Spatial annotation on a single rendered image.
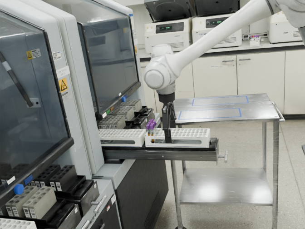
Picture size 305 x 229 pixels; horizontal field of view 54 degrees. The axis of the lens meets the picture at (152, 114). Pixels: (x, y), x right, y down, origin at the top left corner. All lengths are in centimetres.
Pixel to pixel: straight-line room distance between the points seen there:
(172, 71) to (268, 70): 260
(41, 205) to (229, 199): 121
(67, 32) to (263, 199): 143
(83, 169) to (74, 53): 49
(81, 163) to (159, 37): 260
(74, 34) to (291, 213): 182
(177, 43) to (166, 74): 256
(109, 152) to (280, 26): 259
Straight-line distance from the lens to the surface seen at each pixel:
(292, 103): 379
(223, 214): 230
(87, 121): 136
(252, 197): 198
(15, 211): 114
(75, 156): 128
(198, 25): 364
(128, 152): 146
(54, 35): 121
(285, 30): 361
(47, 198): 113
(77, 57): 132
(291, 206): 243
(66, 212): 111
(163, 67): 111
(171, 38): 367
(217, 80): 367
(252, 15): 126
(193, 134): 138
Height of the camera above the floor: 143
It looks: 19 degrees down
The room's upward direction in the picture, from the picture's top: 8 degrees counter-clockwise
